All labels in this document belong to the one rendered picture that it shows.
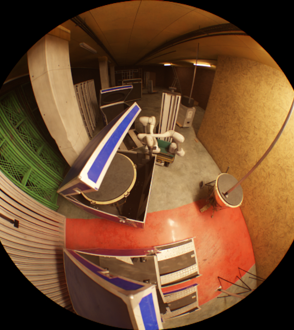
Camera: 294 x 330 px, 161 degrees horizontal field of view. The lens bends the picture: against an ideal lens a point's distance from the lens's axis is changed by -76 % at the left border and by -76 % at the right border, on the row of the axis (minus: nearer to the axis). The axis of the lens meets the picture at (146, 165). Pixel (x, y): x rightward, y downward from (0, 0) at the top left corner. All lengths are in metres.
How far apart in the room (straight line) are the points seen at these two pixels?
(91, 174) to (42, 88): 1.40
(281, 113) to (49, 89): 3.62
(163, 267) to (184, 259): 0.42
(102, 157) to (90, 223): 1.93
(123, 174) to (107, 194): 0.34
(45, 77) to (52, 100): 0.34
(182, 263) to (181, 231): 0.67
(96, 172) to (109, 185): 0.81
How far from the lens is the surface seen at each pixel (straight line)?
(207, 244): 2.51
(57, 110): 1.61
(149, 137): 1.42
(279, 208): 2.88
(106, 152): 0.63
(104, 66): 6.23
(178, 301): 2.71
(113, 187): 1.33
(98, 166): 0.57
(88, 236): 2.40
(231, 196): 2.03
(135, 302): 0.41
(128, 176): 1.37
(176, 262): 2.25
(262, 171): 2.78
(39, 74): 1.70
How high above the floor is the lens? 2.12
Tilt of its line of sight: 50 degrees down
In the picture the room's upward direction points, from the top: 3 degrees clockwise
